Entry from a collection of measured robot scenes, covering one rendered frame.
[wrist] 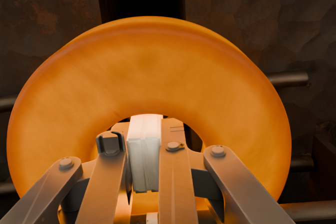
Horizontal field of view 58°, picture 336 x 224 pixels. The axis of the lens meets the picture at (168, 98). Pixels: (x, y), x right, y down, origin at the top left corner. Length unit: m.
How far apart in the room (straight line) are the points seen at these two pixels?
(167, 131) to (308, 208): 0.09
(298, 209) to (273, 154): 0.03
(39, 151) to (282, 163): 0.13
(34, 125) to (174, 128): 0.07
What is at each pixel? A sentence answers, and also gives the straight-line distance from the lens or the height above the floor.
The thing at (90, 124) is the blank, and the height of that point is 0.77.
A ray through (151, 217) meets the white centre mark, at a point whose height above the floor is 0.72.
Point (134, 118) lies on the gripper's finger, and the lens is 0.15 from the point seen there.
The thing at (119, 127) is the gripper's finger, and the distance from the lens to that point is 0.16.
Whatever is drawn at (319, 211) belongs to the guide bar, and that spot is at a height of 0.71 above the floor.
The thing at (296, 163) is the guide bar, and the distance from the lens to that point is 0.24.
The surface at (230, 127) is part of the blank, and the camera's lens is 0.16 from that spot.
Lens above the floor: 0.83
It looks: 20 degrees down
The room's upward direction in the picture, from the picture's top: 4 degrees counter-clockwise
